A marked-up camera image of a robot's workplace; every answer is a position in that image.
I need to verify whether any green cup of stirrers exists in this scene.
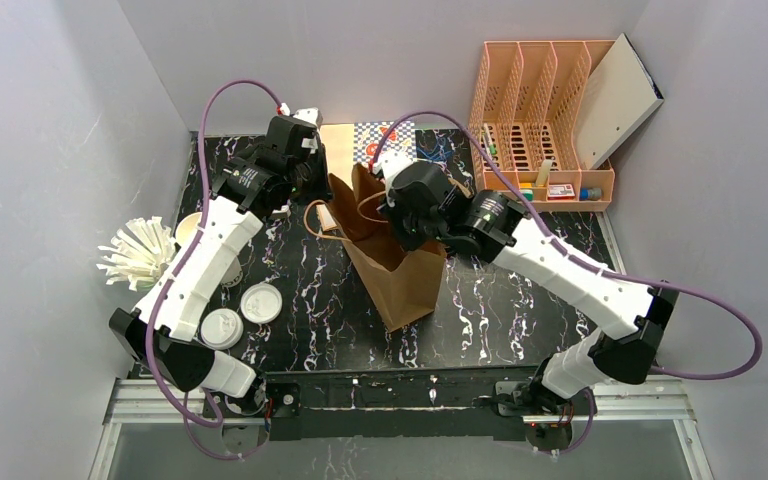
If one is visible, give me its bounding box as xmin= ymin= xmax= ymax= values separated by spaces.
xmin=96 ymin=216 xmax=177 ymax=292

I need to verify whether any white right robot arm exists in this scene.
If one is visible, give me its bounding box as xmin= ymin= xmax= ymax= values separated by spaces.
xmin=372 ymin=151 xmax=676 ymax=406

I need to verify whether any checkered paper sheet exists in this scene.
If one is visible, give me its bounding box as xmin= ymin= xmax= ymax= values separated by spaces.
xmin=352 ymin=120 xmax=417 ymax=165

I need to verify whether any white lid on table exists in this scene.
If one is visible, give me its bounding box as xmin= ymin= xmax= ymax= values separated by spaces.
xmin=240 ymin=283 xmax=283 ymax=325

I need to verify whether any white folder board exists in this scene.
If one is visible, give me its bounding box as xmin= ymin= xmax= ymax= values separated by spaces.
xmin=573 ymin=34 xmax=664 ymax=170

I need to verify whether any orange file organizer rack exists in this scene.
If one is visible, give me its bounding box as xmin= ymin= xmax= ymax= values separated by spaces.
xmin=468 ymin=40 xmax=615 ymax=212

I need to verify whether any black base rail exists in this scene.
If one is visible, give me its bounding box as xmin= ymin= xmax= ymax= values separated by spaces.
xmin=245 ymin=368 xmax=584 ymax=428

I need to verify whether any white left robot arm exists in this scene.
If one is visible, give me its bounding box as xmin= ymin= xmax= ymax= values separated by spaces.
xmin=109 ymin=108 xmax=330 ymax=398

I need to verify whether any brown paper bag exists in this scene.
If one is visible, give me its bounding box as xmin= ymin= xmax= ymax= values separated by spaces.
xmin=305 ymin=165 xmax=446 ymax=332

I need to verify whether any stack of white lids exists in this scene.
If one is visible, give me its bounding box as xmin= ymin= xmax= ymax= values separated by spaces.
xmin=174 ymin=212 xmax=203 ymax=251

